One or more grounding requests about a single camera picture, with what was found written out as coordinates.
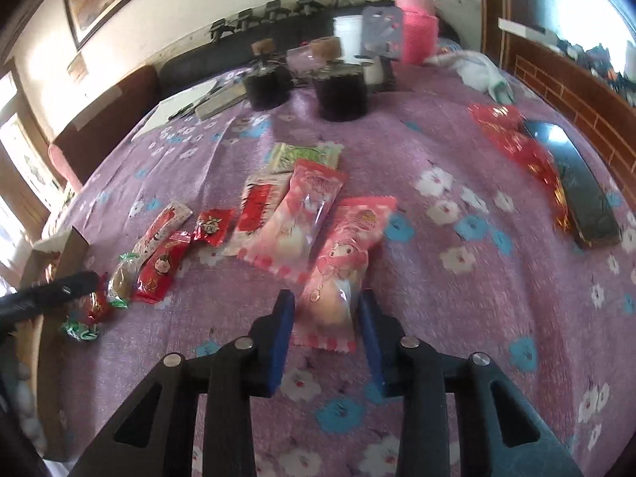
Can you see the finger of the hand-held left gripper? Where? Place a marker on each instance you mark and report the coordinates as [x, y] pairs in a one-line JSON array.
[[49, 290]]

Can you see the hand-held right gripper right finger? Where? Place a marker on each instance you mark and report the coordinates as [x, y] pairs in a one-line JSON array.
[[372, 348]]

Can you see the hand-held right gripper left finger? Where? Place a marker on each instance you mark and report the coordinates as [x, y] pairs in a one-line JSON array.
[[280, 343]]

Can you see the cardboard tray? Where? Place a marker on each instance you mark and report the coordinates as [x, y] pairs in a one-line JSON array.
[[74, 253]]

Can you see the red candy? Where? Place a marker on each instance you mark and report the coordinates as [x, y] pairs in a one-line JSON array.
[[99, 308]]

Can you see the brown candy green wrapper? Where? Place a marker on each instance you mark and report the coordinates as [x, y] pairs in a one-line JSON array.
[[121, 283]]

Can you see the pink snack packet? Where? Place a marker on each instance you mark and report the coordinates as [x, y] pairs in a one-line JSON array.
[[293, 223], [343, 268]]

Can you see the long white red snack packet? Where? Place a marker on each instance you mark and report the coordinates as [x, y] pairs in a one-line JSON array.
[[164, 223]]

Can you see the small red snack packet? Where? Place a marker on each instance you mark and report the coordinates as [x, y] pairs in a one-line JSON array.
[[213, 226]]

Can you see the white red-label snack packet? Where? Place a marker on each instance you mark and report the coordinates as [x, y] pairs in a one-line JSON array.
[[256, 203]]

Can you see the green snack packet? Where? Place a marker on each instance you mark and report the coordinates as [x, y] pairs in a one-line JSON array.
[[298, 156]]

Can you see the wooden glass door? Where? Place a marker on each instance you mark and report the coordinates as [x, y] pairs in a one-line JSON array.
[[20, 159]]

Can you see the brown sofa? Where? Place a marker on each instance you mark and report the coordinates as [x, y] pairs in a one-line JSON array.
[[109, 119]]

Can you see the white flat box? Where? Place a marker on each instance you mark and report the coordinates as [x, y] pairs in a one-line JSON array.
[[174, 104]]

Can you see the black pen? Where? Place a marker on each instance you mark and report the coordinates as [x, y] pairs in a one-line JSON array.
[[189, 107]]

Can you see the red plastic bag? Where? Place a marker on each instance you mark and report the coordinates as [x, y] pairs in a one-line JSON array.
[[516, 144]]

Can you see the grey flat case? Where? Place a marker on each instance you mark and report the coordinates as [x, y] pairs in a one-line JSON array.
[[221, 99]]

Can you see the blue red packet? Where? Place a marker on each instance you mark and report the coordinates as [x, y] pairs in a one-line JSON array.
[[581, 184]]

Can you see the white jar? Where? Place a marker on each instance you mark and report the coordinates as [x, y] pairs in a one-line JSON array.
[[376, 73]]

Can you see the white cloth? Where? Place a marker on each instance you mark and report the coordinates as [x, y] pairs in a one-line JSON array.
[[477, 67]]

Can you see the white cup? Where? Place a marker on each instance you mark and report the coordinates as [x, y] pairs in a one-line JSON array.
[[348, 37]]

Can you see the small black device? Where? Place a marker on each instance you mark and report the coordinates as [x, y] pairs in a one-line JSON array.
[[308, 4], [246, 17], [218, 27], [274, 10]]

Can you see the grey printed card pack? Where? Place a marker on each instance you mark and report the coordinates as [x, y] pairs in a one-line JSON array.
[[380, 30]]

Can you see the pink bottle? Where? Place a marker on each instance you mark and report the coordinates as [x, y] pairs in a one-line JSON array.
[[417, 30]]

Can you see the brick pattern wooden cabinet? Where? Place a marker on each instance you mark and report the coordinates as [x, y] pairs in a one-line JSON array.
[[571, 94]]

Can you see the small wall plaque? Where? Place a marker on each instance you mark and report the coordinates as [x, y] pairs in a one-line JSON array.
[[77, 68]]

